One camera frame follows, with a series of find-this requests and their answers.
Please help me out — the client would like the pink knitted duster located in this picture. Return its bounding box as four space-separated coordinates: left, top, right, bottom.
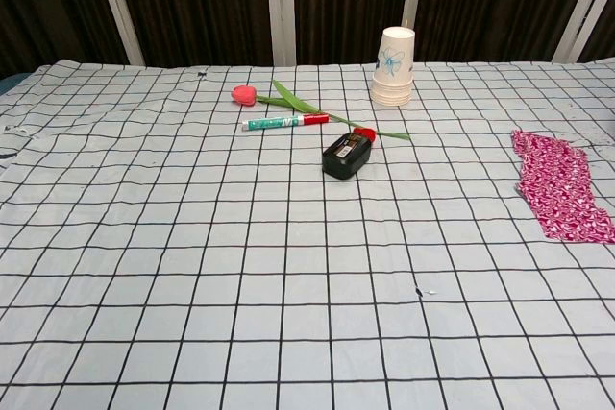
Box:
509 129 615 244

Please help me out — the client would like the black ink bottle red cap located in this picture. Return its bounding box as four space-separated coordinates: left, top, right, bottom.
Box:
321 127 380 181

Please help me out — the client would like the green red white marker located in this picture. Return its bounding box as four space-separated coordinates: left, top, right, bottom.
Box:
241 112 331 133

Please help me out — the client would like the artificial red tulip flower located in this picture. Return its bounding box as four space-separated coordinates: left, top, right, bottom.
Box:
231 79 412 142

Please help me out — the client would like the white black grid tablecloth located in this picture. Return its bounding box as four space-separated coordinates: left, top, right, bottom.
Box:
0 60 615 410

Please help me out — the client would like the white paper cup stack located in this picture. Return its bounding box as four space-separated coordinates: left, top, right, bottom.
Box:
369 25 416 108

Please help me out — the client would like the dark brown curtain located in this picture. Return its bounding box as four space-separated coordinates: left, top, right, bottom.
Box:
0 0 615 81

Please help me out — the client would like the white double frame post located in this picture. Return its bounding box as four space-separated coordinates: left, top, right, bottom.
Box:
263 0 298 68

